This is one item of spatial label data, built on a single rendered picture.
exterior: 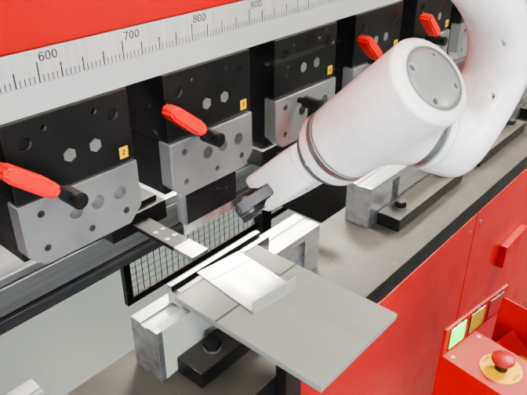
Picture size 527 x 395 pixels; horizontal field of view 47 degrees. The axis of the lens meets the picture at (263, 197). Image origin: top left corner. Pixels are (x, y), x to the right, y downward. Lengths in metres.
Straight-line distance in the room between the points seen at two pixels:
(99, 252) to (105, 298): 1.45
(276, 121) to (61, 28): 0.37
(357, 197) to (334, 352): 0.53
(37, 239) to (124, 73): 0.20
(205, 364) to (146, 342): 0.09
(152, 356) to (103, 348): 1.41
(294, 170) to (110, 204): 0.22
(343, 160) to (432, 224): 0.77
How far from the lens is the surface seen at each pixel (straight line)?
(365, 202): 1.27
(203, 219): 0.91
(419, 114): 0.52
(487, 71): 0.60
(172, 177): 0.77
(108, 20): 0.66
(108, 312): 2.49
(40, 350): 2.40
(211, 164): 0.81
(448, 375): 1.18
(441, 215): 1.38
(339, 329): 0.85
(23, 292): 1.07
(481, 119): 0.60
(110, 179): 0.71
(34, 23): 0.62
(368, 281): 1.15
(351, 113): 0.55
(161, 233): 1.04
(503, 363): 1.14
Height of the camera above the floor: 1.56
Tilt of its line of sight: 30 degrees down
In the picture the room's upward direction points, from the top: straight up
